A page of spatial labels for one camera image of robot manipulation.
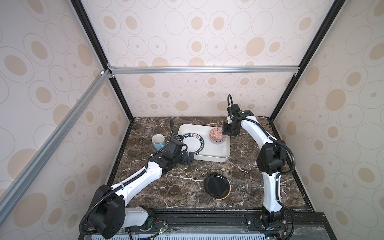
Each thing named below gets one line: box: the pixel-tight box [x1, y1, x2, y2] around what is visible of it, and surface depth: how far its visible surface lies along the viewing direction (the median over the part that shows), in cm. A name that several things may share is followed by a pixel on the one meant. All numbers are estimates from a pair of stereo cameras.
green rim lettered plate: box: [182, 132, 205, 155], surface depth 107 cm
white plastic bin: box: [177, 124, 231, 163], surface depth 105 cm
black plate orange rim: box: [204, 173, 232, 200], surface depth 85 cm
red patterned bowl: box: [209, 127, 227, 145], surface depth 105 cm
